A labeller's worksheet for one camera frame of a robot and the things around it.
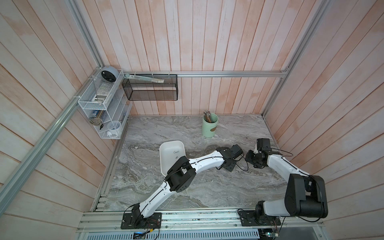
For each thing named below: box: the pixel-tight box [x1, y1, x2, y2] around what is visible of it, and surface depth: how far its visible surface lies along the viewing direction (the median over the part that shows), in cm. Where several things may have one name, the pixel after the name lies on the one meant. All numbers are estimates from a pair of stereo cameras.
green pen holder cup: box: [202, 112, 219, 138], surface depth 103 cm
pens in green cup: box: [203, 110, 212, 123], surface depth 100 cm
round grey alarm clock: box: [101, 66, 119, 83], surface depth 84 cm
